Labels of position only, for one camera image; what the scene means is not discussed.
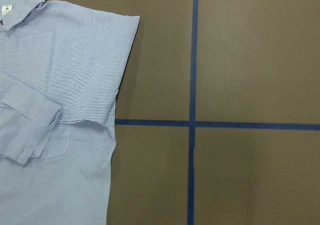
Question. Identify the light blue striped shirt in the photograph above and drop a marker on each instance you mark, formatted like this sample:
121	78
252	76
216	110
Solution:
61	66

